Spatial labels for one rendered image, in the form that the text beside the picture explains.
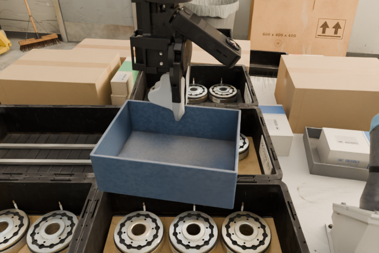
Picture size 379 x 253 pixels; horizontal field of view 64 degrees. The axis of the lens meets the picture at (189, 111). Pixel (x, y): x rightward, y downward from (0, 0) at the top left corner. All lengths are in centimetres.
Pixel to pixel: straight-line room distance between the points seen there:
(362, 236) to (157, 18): 57
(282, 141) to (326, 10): 258
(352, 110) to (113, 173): 97
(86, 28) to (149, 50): 371
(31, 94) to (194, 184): 97
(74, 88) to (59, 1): 309
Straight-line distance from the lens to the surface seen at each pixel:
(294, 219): 65
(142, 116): 55
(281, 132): 107
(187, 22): 44
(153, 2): 44
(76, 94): 120
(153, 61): 47
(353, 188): 109
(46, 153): 98
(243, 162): 87
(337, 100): 120
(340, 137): 112
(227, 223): 69
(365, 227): 72
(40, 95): 127
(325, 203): 101
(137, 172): 43
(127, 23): 392
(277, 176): 70
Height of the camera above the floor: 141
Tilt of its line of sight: 33 degrees down
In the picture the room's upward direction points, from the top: straight up
